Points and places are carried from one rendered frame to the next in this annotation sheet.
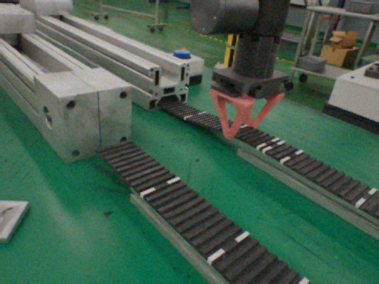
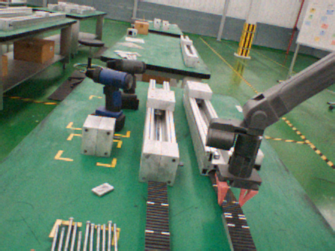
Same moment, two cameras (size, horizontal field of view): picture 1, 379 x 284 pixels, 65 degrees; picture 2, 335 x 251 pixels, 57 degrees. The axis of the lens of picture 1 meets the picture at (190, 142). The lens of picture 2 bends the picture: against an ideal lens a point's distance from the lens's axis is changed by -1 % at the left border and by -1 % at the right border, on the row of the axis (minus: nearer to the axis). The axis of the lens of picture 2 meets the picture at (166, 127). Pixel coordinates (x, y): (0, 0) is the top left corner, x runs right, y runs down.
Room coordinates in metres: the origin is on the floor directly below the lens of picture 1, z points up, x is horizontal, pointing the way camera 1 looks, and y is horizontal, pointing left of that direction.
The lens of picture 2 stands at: (-0.23, -0.36, 1.26)
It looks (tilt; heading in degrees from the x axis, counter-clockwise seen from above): 22 degrees down; 39
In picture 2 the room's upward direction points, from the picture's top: 11 degrees clockwise
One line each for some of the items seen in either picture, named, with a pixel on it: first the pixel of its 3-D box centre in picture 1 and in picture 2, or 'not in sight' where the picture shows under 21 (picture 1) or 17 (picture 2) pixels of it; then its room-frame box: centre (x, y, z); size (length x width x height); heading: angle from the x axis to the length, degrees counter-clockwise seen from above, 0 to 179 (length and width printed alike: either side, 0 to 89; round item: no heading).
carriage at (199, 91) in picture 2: (46, 8); (197, 93); (1.01, 0.51, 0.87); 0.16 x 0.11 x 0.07; 45
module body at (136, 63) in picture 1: (80, 41); (202, 119); (0.84, 0.33, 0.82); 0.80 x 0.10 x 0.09; 45
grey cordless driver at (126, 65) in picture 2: not in sight; (120, 83); (0.66, 0.69, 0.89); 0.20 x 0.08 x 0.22; 156
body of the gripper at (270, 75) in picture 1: (255, 59); (241, 165); (0.42, -0.08, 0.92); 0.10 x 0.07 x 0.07; 135
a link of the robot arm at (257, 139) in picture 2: (261, 12); (245, 143); (0.42, -0.07, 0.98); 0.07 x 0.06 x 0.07; 127
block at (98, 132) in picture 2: not in sight; (102, 136); (0.34, 0.37, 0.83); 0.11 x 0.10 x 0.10; 137
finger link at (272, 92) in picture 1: (249, 105); (238, 190); (0.43, -0.08, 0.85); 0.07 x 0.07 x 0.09; 45
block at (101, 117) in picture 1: (93, 110); (162, 162); (0.39, 0.15, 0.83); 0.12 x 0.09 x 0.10; 135
